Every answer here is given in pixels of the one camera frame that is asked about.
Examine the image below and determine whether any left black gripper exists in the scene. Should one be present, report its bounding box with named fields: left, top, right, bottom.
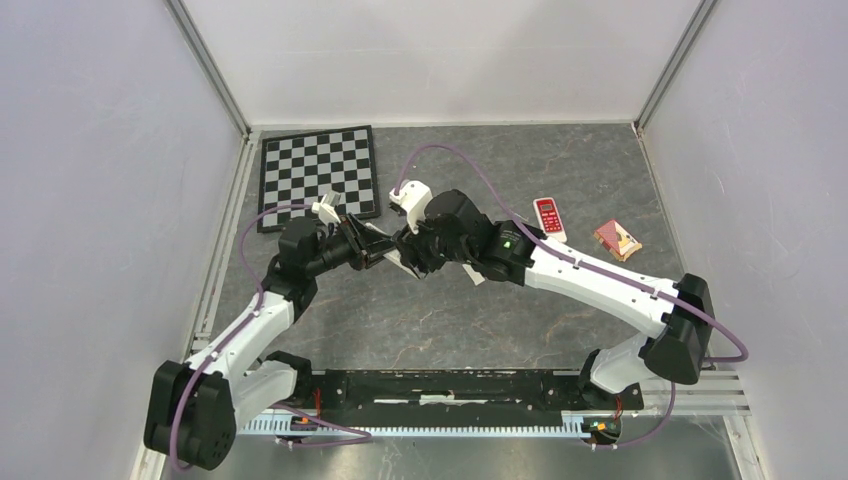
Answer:
left=305, top=212, right=397, bottom=277

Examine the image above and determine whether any long white remote cover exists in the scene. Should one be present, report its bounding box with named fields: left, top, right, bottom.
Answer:
left=462, top=264, right=486, bottom=286

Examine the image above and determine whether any red white remote control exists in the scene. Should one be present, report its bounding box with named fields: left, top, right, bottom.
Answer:
left=533, top=197, right=567, bottom=244

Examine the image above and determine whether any long white remote control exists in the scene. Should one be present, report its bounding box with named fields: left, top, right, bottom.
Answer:
left=365, top=222, right=421, bottom=280

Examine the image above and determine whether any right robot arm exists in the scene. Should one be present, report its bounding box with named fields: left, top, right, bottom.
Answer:
left=389, top=181, right=713, bottom=408

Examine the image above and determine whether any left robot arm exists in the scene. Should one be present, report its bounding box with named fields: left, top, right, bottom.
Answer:
left=143, top=215, right=394, bottom=472

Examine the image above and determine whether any black white chessboard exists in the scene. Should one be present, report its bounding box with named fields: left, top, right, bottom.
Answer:
left=258, top=125, right=382, bottom=219

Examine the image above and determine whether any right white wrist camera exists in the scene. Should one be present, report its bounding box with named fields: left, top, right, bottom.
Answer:
left=389, top=180, right=433, bottom=235

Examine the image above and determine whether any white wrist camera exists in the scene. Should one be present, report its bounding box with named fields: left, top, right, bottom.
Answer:
left=389, top=180, right=433, bottom=235
left=310, top=190, right=341, bottom=226

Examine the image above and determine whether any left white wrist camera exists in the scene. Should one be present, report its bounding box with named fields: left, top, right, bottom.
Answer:
left=310, top=190, right=341, bottom=226

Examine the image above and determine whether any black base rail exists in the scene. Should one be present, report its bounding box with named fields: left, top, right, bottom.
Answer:
left=284, top=369, right=644, bottom=428

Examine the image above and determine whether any white toothed cable duct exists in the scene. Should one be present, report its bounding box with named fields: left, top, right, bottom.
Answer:
left=237, top=410, right=590, bottom=440

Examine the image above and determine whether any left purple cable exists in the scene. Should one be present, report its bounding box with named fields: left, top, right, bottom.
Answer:
left=168, top=203, right=319, bottom=472

